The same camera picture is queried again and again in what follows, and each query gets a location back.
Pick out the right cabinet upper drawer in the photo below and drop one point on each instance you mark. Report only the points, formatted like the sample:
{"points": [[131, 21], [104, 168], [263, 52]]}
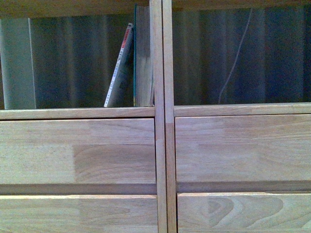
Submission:
{"points": [[243, 148]]}

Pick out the wooden shelf cabinet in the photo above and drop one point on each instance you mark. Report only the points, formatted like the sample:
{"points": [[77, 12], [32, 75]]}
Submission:
{"points": [[155, 113], [238, 115]]}

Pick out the dark pleated curtain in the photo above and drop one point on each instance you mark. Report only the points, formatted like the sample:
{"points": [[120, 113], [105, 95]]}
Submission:
{"points": [[73, 60]]}

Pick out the thin white-spine book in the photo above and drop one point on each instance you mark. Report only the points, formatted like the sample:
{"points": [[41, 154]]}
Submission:
{"points": [[123, 71]]}

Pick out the cabinet drawer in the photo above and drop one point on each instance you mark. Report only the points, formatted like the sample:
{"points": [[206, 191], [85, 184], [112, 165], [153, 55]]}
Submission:
{"points": [[87, 151], [244, 212], [243, 148], [78, 214]]}

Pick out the left cabinet upper drawer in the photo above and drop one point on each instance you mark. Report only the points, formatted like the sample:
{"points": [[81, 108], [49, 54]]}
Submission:
{"points": [[87, 151]]}

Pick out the left wooden shelf cabinet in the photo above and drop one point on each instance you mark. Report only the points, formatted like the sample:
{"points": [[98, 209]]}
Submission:
{"points": [[155, 113]]}

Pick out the left cabinet lower drawer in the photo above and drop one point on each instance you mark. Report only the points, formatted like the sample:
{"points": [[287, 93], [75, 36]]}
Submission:
{"points": [[78, 214]]}

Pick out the right wooden shelf cabinet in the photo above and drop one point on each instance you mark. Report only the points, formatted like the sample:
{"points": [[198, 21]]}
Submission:
{"points": [[238, 115]]}

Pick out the right cabinet lower drawer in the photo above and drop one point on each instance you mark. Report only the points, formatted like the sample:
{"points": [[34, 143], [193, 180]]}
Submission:
{"points": [[244, 212]]}

